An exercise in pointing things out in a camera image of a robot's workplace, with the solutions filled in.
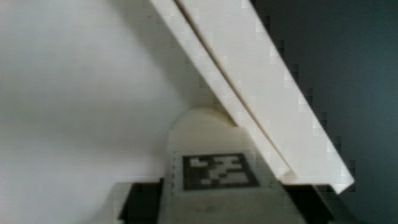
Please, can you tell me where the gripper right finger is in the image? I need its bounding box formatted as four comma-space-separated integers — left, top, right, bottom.
284, 185, 358, 224

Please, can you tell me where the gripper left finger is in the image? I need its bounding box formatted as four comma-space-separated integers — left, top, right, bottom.
102, 178, 163, 224

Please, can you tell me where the white table leg with tag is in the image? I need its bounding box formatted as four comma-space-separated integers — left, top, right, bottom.
157, 108, 305, 224

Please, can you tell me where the white square tabletop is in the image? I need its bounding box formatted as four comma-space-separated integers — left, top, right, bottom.
0, 0, 353, 224

